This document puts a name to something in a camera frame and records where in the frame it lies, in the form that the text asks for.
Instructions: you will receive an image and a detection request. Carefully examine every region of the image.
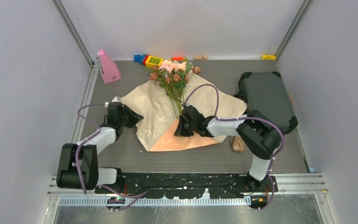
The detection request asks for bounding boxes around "peach wrapping paper sheet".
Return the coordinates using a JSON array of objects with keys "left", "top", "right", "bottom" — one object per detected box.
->
[{"left": 120, "top": 72, "right": 248, "bottom": 153}]

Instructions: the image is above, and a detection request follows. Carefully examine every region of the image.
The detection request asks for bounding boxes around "tan ribbon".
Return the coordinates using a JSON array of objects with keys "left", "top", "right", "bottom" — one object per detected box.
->
[{"left": 230, "top": 136, "right": 247, "bottom": 153}]

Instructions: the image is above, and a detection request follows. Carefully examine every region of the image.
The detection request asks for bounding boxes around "pink and brown rose stem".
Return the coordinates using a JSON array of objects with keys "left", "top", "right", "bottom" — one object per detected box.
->
[{"left": 172, "top": 60, "right": 202, "bottom": 102}]

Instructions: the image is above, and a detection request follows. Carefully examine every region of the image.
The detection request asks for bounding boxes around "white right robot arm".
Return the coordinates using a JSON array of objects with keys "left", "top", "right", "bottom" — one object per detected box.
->
[{"left": 174, "top": 105, "right": 284, "bottom": 192}]

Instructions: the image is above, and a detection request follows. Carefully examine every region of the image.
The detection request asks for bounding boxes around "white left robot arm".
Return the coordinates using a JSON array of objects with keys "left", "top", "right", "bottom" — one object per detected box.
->
[{"left": 56, "top": 101, "right": 144, "bottom": 193}]

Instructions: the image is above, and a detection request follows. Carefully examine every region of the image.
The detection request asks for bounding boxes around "pink plastic wedge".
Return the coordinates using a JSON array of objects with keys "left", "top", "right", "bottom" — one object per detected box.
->
[{"left": 97, "top": 49, "right": 122, "bottom": 84}]

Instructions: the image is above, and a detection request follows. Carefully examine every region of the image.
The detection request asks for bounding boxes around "blue toy brick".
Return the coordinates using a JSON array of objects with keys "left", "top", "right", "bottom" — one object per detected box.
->
[{"left": 134, "top": 55, "right": 142, "bottom": 65}]

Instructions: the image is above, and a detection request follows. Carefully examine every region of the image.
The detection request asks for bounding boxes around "yellow toy brick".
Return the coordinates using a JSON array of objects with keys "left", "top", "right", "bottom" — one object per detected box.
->
[{"left": 146, "top": 55, "right": 164, "bottom": 67}]

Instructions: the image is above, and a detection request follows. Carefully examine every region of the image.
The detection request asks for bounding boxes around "red toy brick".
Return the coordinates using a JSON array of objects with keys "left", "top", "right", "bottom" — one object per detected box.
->
[{"left": 141, "top": 54, "right": 149, "bottom": 66}]

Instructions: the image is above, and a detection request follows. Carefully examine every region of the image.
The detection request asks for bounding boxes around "orange flat block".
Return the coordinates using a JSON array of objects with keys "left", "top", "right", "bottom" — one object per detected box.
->
[{"left": 172, "top": 57, "right": 185, "bottom": 61}]

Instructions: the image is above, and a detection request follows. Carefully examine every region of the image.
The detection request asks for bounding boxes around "dark grey hard case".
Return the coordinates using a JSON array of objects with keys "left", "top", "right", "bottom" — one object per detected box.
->
[{"left": 234, "top": 71, "right": 298, "bottom": 134}]

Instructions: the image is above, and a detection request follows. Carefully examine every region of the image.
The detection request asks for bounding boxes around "yellow corner block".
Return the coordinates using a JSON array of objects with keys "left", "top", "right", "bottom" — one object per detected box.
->
[{"left": 261, "top": 55, "right": 276, "bottom": 61}]

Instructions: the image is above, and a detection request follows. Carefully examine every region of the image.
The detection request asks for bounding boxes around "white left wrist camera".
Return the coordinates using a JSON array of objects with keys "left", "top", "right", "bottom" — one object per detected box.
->
[{"left": 111, "top": 96, "right": 122, "bottom": 103}]

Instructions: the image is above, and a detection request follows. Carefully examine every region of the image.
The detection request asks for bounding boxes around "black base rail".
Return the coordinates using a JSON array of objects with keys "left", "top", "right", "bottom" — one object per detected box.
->
[{"left": 95, "top": 173, "right": 278, "bottom": 199}]

